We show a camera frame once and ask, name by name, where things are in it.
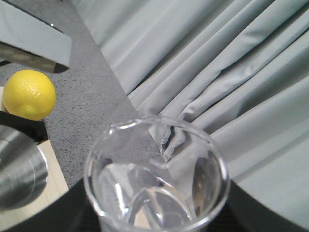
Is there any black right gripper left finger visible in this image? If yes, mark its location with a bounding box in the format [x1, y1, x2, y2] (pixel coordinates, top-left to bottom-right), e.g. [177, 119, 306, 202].
[6, 181, 101, 232]

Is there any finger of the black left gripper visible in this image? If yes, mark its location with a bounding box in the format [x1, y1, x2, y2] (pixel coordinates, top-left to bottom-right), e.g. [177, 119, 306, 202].
[0, 111, 48, 142]

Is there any grey curtain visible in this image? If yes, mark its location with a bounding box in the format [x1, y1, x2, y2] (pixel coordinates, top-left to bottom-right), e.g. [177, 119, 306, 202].
[73, 0, 309, 232]

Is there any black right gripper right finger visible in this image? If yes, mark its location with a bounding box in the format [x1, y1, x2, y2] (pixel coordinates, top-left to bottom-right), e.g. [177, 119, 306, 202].
[224, 180, 309, 232]

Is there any clear glass beaker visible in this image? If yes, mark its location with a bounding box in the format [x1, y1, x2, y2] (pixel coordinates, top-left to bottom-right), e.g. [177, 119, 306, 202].
[84, 116, 230, 232]

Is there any silver double jigger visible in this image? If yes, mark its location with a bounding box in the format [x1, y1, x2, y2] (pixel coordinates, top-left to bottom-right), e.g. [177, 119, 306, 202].
[0, 125, 48, 210]

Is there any grey box on counter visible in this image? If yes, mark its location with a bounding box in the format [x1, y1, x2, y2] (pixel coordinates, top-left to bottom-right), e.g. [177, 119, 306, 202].
[0, 0, 72, 73]

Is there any light wooden cutting board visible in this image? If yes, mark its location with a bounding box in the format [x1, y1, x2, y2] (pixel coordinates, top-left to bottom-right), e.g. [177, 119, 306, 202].
[0, 86, 70, 232]

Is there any yellow lemon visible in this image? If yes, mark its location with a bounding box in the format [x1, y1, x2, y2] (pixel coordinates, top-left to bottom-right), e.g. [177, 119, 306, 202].
[2, 70, 56, 121]

